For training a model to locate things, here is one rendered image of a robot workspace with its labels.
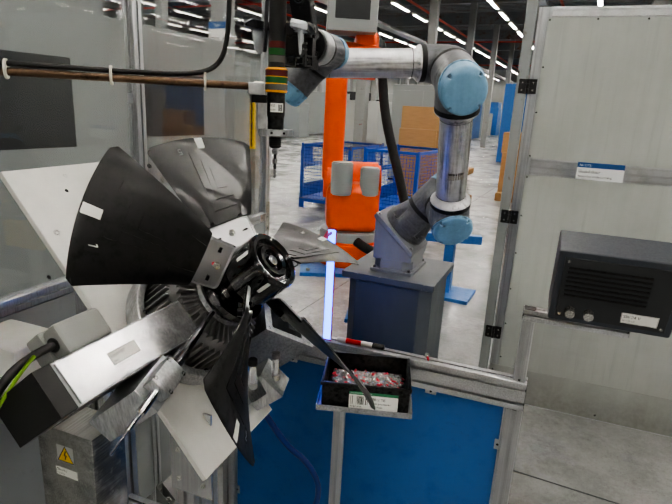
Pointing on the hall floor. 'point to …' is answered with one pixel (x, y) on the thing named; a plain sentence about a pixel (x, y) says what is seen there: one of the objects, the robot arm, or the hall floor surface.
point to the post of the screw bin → (336, 457)
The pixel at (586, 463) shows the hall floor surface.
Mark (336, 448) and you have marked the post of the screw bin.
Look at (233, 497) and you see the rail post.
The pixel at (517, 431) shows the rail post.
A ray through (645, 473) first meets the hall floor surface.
